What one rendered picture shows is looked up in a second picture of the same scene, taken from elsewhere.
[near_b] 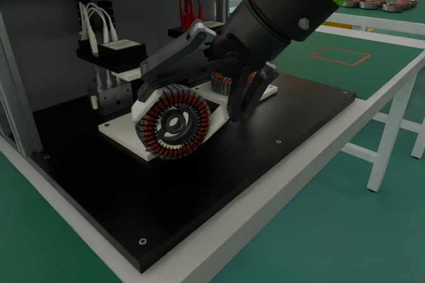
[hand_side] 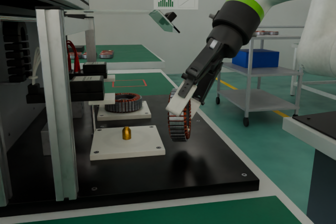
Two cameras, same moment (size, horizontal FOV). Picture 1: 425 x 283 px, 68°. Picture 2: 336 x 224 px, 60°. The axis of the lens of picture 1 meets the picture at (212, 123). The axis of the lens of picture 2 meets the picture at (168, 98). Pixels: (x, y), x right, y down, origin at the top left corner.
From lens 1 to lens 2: 0.54 m
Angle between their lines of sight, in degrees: 50
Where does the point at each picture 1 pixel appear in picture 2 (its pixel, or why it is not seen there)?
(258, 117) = (165, 116)
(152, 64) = (199, 67)
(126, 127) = (114, 146)
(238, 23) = (227, 37)
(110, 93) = not seen: hidden behind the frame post
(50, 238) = (195, 215)
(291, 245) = not seen: outside the picture
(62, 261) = (224, 213)
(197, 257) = (259, 172)
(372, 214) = not seen: hidden behind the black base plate
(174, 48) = (207, 55)
